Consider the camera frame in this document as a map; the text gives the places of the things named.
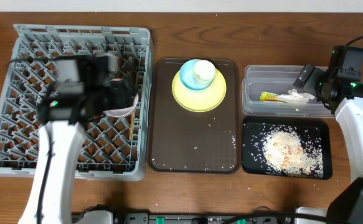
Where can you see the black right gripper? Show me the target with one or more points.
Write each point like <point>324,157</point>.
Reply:
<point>307,79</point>

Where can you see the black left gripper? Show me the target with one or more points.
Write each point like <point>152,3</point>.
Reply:
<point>119,92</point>

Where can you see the white tissue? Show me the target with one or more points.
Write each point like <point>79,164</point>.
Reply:
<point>296,98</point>

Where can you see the wooden chopstick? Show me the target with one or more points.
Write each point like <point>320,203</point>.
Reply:
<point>132,125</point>
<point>136,81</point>

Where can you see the yellow green snack wrapper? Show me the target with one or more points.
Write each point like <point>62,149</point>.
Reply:
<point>267,96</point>

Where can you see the light blue bowl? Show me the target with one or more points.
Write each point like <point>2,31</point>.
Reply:
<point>188,79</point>

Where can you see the white cup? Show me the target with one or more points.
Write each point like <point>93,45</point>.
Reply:
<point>203,74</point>

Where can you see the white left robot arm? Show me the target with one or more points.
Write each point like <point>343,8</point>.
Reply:
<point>60,142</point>

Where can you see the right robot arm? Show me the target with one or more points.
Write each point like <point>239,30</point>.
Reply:
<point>348,112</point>

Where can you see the grey plastic dishwasher rack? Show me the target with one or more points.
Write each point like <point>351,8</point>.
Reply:
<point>107,153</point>

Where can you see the clear plastic container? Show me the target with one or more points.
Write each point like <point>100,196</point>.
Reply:
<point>276,79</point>

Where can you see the black plastic tray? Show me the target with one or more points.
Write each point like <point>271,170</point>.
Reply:
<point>323,127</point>

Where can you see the spilled rice and peanuts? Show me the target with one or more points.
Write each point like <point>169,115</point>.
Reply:
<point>283,150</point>

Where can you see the dark brown serving tray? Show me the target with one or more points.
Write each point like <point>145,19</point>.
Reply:
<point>184,141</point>

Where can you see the yellow plate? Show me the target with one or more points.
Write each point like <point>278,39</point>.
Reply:
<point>199,100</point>

